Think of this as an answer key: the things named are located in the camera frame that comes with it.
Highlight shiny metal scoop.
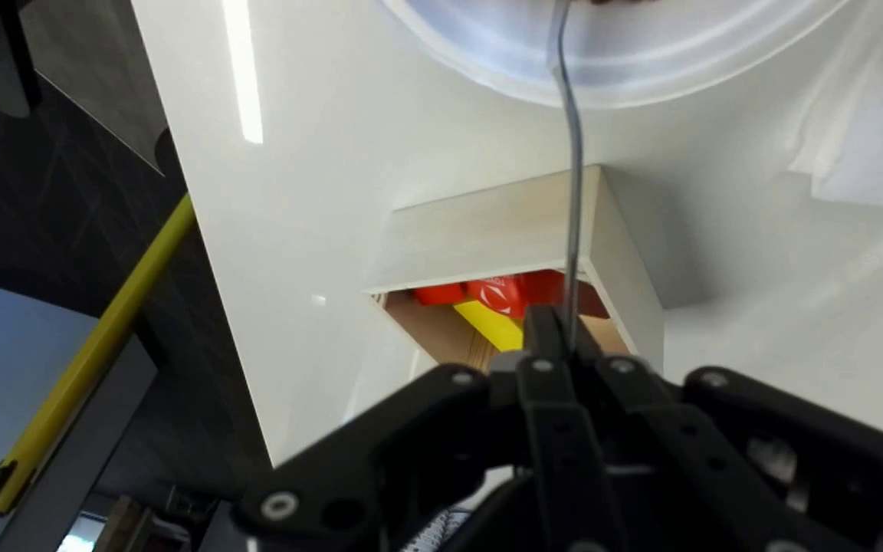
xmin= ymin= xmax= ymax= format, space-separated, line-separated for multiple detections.
xmin=547 ymin=0 xmax=589 ymax=330

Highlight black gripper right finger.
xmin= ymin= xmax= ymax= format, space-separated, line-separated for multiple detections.
xmin=561 ymin=316 xmax=883 ymax=552

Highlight red toy tomato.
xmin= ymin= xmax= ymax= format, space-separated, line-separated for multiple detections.
xmin=412 ymin=269 xmax=567 ymax=322

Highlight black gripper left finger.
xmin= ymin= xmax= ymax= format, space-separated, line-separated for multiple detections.
xmin=232 ymin=306 xmax=628 ymax=552

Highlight light wooden toy box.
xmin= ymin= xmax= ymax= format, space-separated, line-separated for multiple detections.
xmin=366 ymin=162 xmax=670 ymax=376

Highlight white round bowl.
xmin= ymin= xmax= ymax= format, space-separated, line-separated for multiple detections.
xmin=378 ymin=0 xmax=858 ymax=115

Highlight yellow pole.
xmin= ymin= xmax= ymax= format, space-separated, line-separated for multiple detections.
xmin=0 ymin=193 xmax=198 ymax=517

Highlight yellow toy block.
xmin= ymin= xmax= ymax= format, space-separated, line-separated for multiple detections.
xmin=450 ymin=299 xmax=529 ymax=357

